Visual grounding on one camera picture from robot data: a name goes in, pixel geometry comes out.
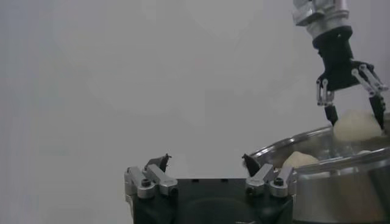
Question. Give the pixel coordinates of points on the stainless steel steamer basket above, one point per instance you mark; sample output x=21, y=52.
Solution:
x=335, y=194

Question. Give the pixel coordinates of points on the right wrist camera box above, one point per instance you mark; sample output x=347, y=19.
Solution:
x=304, y=13

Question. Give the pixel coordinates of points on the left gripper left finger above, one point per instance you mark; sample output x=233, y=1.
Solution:
x=158, y=181

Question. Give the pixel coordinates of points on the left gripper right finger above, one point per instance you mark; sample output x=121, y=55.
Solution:
x=262, y=181

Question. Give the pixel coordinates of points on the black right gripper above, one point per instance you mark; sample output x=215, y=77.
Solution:
x=338, y=61

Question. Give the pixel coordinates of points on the white steamed baozi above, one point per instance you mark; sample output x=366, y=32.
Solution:
x=356, y=126
x=300, y=159

